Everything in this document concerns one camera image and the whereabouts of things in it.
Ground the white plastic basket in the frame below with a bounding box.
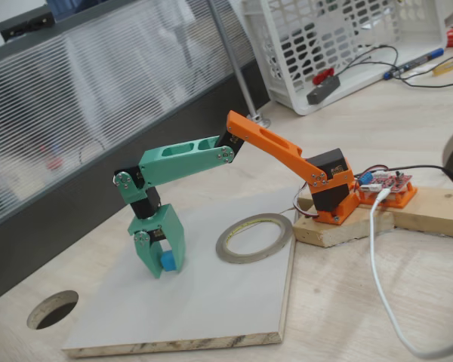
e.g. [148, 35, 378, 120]
[241, 0, 448, 116]

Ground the grey plywood board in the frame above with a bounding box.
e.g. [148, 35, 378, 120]
[62, 184, 301, 358]

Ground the roll of tape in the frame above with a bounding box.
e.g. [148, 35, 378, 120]
[215, 213, 294, 265]

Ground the metal pole with flange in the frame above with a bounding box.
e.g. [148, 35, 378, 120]
[207, 0, 273, 127]

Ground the blue capped marker pen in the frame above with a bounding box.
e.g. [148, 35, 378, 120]
[383, 48, 445, 81]

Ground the ribbed translucent desk partition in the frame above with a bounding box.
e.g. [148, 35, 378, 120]
[0, 0, 273, 308]

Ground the short wooden base block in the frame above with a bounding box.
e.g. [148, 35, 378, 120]
[292, 188, 396, 249]

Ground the translucent yellow stick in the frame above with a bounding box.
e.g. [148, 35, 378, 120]
[433, 57, 453, 78]

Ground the white usb cable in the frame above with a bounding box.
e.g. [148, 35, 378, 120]
[368, 188, 453, 360]

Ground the black box device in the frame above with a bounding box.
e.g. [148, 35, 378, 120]
[0, 5, 56, 42]

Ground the thin black desk cable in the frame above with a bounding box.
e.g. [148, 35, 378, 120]
[334, 44, 453, 89]

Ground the red controller circuit board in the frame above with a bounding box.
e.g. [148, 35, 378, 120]
[356, 170, 414, 197]

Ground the orange controller board mount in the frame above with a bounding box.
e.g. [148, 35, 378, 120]
[356, 180, 418, 210]

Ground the black power cable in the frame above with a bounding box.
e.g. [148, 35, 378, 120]
[387, 164, 453, 186]

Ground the blue cube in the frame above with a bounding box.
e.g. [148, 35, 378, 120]
[160, 251, 177, 272]

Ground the black and red tool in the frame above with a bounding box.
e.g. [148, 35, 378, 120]
[306, 67, 343, 106]

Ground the long wooden base plank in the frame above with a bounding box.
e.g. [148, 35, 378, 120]
[356, 184, 453, 241]

